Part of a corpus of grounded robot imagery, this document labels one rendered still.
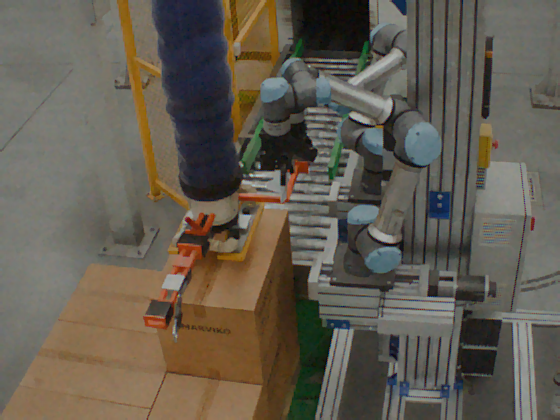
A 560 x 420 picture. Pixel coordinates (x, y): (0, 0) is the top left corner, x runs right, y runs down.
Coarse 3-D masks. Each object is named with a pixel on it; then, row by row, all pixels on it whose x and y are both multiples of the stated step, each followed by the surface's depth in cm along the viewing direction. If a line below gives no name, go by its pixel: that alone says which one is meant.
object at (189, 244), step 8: (184, 232) 270; (192, 232) 269; (200, 232) 268; (184, 240) 267; (192, 240) 267; (200, 240) 266; (208, 240) 270; (184, 248) 264; (192, 248) 263; (200, 248) 263; (208, 248) 268; (200, 256) 264
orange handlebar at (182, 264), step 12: (300, 168) 301; (288, 192) 287; (204, 216) 280; (192, 228) 273; (204, 228) 273; (180, 252) 263; (192, 252) 262; (180, 264) 257; (192, 264) 259; (156, 324) 235
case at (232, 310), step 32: (288, 224) 322; (256, 256) 298; (288, 256) 327; (160, 288) 286; (192, 288) 285; (224, 288) 284; (256, 288) 283; (288, 288) 332; (192, 320) 283; (224, 320) 280; (256, 320) 278; (192, 352) 294; (224, 352) 290; (256, 352) 286
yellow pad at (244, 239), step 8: (240, 208) 301; (248, 208) 300; (256, 208) 300; (264, 208) 303; (256, 216) 296; (256, 224) 293; (232, 232) 287; (240, 232) 288; (248, 232) 288; (224, 240) 286; (240, 240) 285; (248, 240) 285; (240, 248) 281; (224, 256) 279; (232, 256) 278; (240, 256) 278
